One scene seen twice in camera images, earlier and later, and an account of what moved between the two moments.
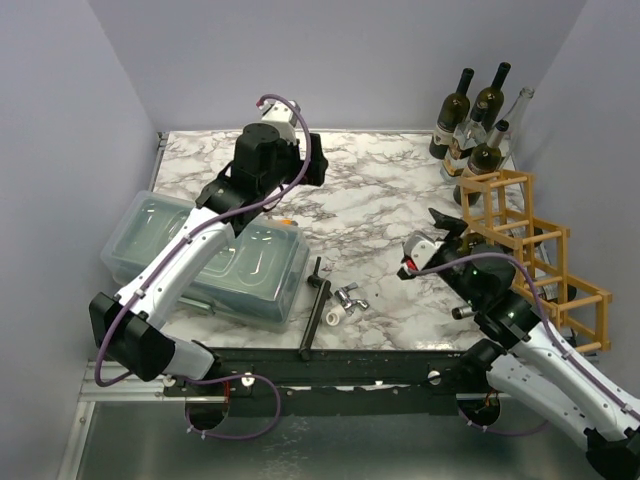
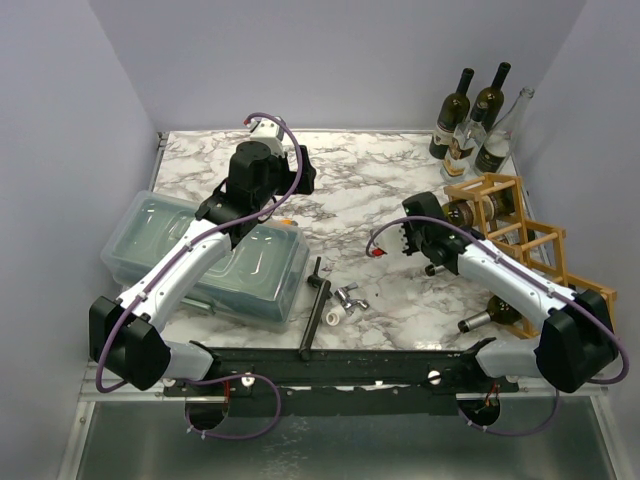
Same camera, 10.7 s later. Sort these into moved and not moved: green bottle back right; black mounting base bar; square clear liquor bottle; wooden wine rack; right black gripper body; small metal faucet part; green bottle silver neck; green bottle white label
Moved: green bottle silver neck; right black gripper body
Not moved: green bottle back right; small metal faucet part; black mounting base bar; green bottle white label; square clear liquor bottle; wooden wine rack
